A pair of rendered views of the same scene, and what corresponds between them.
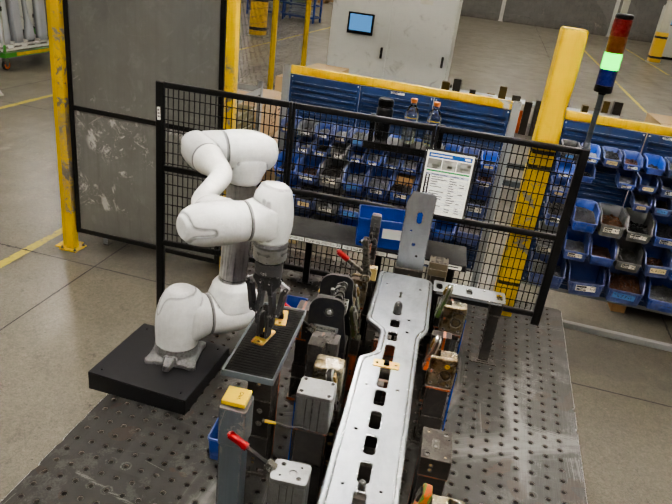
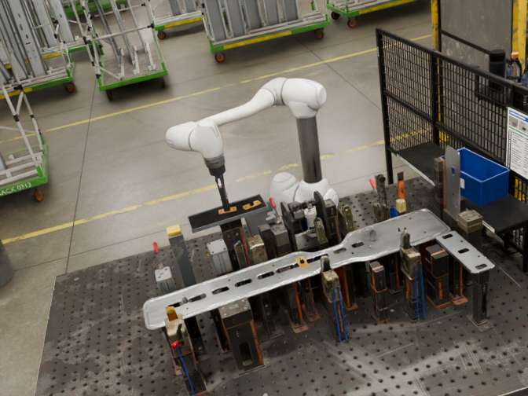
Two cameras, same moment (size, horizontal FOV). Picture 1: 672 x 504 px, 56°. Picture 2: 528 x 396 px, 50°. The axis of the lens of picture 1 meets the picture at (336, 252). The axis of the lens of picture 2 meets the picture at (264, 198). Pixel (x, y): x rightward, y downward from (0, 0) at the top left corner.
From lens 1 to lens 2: 2.30 m
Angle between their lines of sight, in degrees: 63
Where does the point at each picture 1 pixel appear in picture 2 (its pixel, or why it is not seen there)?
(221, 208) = (177, 130)
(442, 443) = (236, 309)
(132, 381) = (250, 221)
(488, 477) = (331, 377)
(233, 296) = (302, 190)
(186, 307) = (276, 188)
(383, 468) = (205, 302)
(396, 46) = not seen: outside the picture
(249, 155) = (293, 97)
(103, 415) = not seen: hidden behind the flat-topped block
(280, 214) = (199, 140)
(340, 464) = (196, 288)
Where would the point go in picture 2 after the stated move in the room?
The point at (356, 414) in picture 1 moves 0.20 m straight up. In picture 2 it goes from (240, 275) to (231, 237)
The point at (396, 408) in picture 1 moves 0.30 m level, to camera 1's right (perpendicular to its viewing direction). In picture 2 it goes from (261, 284) to (293, 325)
